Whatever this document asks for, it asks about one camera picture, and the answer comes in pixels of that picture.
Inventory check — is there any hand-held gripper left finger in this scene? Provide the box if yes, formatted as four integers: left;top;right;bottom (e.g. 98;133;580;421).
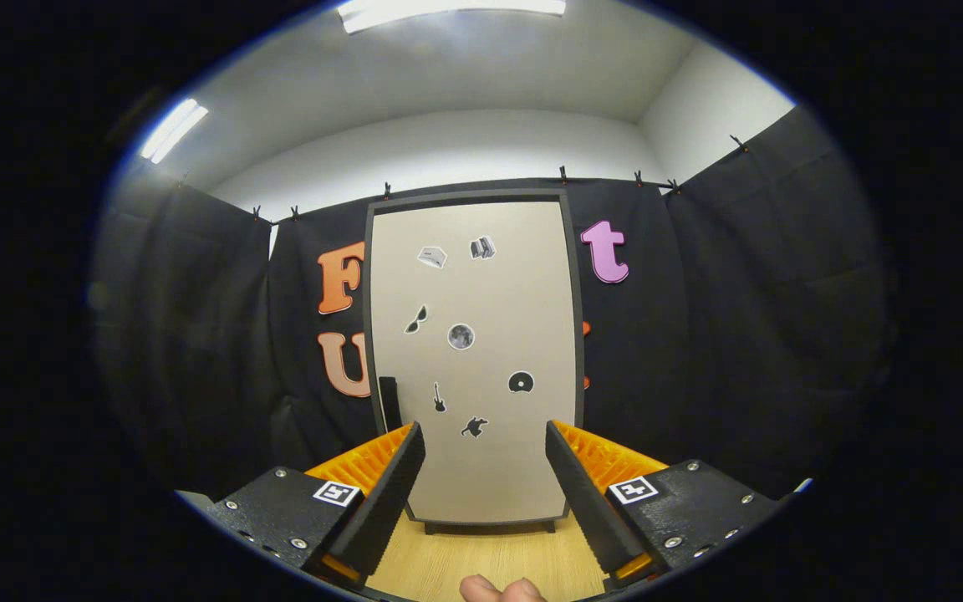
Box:
197;421;427;590

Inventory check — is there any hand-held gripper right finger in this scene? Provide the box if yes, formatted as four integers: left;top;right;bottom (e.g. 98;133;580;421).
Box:
545;420;787;590

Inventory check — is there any black door handle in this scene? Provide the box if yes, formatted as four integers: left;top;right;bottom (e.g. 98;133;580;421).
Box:
378;376;403;433

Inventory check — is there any dark grey shoe cabinet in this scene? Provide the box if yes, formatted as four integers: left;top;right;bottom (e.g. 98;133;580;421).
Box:
362;189;587;536

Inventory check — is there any black backdrop cloth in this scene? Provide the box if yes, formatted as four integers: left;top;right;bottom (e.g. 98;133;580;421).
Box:
90;105;900;503

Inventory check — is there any row of black cloth clips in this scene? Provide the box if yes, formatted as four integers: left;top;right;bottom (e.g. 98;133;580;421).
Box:
252;134;750;225

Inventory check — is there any narrow ceiling light panel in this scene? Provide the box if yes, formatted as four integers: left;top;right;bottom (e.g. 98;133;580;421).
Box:
139;98;209;165

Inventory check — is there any wide ceiling light panel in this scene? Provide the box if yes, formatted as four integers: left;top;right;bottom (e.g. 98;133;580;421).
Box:
338;0;568;34

